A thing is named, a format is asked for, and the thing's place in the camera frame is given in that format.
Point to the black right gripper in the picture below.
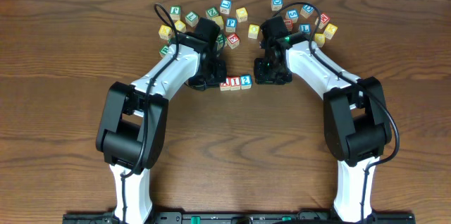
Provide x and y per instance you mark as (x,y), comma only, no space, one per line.
(261,78)

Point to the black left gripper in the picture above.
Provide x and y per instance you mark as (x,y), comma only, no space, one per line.
(221,77)

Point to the red A block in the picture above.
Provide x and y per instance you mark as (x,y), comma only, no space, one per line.
(225,86)

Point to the red I block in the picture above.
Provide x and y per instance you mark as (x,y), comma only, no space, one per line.
(235,83)

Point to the blue 2 block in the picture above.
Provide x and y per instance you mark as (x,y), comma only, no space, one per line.
(246,81)

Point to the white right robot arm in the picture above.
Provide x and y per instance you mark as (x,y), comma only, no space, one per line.
(356,127)

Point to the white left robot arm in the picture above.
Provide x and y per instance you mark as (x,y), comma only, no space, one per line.
(133,123)

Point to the green R block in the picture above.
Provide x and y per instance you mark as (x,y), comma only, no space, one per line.
(221,41)

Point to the red E block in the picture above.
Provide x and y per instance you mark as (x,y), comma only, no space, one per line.
(233,40)

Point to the yellow O block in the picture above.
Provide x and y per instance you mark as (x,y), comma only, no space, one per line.
(253,31)

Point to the red U block right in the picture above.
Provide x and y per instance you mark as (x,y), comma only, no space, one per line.
(288,24)

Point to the blue P block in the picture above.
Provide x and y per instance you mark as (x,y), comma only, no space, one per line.
(231,25)

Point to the yellow S block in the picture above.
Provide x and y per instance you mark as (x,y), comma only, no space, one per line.
(219,21)

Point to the green B block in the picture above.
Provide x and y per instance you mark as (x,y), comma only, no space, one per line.
(163,50)

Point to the blue L block right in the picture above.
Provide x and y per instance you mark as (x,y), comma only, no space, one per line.
(305,28)

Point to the blue l block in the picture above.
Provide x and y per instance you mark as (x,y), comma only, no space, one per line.
(225,6)
(305,28)

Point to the yellow block near X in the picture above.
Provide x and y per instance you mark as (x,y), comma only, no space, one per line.
(180,26)

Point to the green 7 block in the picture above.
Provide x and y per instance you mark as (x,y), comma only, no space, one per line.
(192,19)

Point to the yellow G block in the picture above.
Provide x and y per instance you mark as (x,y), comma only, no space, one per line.
(319,39)

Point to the blue 5 block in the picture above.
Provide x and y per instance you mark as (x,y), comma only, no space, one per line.
(292,15)

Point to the yellow block upper middle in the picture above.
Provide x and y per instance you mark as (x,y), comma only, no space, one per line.
(241,14)

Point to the blue D block top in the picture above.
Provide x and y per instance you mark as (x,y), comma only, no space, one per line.
(276,5)

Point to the blue L block top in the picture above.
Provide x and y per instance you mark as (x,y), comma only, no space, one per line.
(225,6)

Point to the blue D block tilted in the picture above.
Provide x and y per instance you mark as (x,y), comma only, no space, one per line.
(306,11)

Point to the green P block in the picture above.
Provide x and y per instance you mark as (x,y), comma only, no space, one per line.
(175,13)

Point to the yellow K block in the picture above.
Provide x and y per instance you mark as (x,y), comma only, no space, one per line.
(330,30)

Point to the red M block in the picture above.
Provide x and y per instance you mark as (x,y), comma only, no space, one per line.
(322,20)

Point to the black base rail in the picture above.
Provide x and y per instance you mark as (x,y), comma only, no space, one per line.
(305,216)

